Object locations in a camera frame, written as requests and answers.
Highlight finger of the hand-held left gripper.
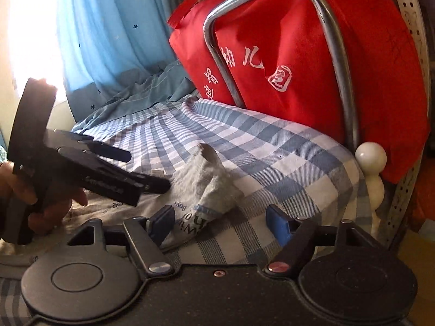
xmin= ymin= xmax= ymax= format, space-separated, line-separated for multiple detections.
xmin=57 ymin=147 xmax=171 ymax=194
xmin=54 ymin=129 xmax=132 ymax=164

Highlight window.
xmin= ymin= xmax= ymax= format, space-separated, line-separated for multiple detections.
xmin=0 ymin=0 xmax=69 ymax=104

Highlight red fabric bag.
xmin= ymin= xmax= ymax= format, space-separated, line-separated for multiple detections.
xmin=167 ymin=0 xmax=431 ymax=184

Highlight grey-blue blanket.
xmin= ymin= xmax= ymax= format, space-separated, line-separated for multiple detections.
xmin=71 ymin=59 xmax=198 ymax=135

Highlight white bed post knob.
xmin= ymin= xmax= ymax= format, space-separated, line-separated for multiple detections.
xmin=354 ymin=142 xmax=388 ymax=232

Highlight blue white checked bed sheet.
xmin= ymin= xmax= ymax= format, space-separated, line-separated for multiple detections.
xmin=0 ymin=95 xmax=376 ymax=313

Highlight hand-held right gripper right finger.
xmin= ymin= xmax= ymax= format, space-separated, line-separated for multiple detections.
xmin=265 ymin=204 xmax=378 ymax=275

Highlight person's left hand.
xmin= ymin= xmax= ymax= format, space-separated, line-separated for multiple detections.
xmin=0 ymin=161 xmax=88 ymax=236

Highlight white perforated metal post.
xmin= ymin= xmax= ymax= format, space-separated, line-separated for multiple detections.
xmin=383 ymin=0 xmax=429 ymax=246

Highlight grey printed pants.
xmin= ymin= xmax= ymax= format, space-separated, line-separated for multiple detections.
xmin=0 ymin=143 xmax=246 ymax=266

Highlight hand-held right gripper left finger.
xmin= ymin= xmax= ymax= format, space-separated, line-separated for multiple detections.
xmin=66 ymin=205 xmax=176 ymax=278

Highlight metal bed rail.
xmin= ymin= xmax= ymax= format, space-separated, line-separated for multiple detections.
xmin=203 ymin=0 xmax=361 ymax=152

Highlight bright blue star curtain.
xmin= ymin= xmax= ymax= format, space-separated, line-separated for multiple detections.
xmin=54 ymin=0 xmax=181 ymax=110

